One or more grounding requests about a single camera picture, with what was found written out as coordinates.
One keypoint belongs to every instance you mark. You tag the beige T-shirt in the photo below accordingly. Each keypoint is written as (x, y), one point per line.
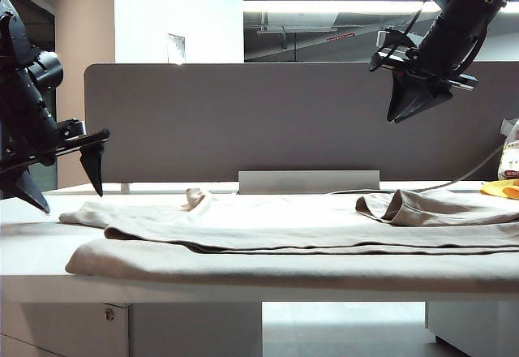
(284, 243)

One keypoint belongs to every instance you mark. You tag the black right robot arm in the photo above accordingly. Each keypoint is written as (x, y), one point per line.
(458, 20)

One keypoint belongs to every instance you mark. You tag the yellow cloth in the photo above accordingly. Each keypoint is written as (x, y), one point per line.
(500, 188)

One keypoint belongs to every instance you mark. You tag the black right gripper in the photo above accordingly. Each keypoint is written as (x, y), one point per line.
(421, 65)

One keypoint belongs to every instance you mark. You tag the white drawer cabinet with lock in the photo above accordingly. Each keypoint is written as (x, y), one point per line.
(182, 328)

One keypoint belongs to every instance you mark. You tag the white partition foot bracket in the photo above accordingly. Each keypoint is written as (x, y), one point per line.
(126, 188)

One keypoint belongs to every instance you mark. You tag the white wall switch plate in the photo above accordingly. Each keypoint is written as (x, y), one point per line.
(176, 48)

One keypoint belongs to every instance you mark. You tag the long ceiling light strip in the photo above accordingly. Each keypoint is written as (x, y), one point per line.
(324, 6)

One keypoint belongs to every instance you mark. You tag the white printed snack bag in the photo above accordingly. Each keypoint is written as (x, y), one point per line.
(510, 158)

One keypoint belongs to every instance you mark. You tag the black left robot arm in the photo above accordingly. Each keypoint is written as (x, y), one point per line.
(20, 97)

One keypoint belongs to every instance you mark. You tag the grey desk partition panel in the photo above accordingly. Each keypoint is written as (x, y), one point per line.
(263, 121)

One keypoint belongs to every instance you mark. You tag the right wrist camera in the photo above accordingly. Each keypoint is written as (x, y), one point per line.
(387, 37)

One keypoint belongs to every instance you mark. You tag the red ceiling sign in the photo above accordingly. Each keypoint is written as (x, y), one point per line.
(340, 38)

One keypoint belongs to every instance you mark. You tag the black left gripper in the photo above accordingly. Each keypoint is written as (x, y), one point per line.
(73, 146)

